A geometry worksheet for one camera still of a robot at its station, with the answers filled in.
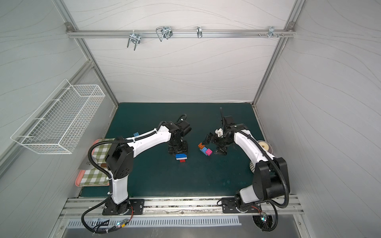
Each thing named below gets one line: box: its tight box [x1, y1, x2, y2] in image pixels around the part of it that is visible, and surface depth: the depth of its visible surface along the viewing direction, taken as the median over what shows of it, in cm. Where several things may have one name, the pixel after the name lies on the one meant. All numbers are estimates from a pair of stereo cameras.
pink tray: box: [74, 138, 110, 187], surface depth 82 cm
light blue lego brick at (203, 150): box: [199, 146, 208, 156], surface depth 95 cm
